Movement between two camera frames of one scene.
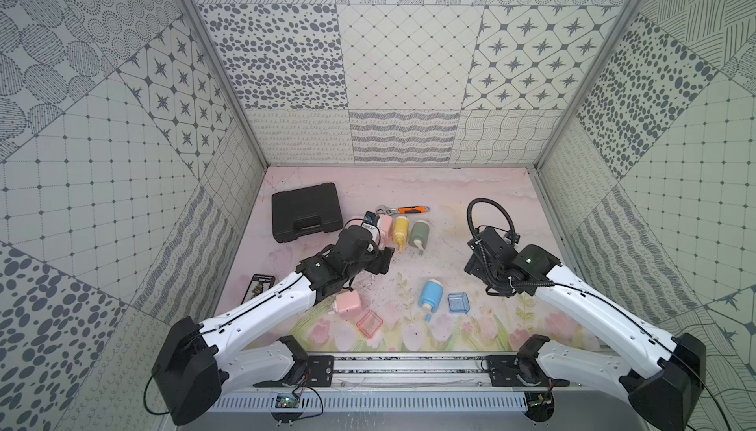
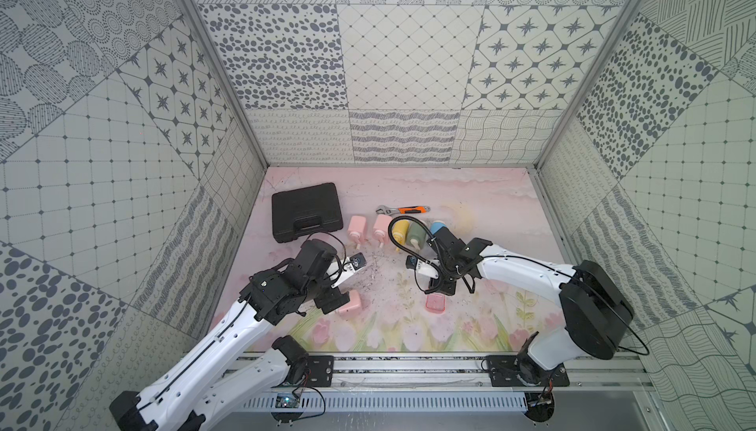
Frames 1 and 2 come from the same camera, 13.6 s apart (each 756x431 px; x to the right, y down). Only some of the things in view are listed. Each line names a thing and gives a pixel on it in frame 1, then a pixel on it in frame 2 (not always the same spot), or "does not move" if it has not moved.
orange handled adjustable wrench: x=404 y=210 does not move
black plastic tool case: x=306 y=211 does not move
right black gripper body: x=488 y=277 -> x=447 y=278
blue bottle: x=431 y=295 -> x=436 y=225
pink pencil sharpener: x=348 y=304 does not move
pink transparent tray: x=369 y=324 -> x=435 y=303
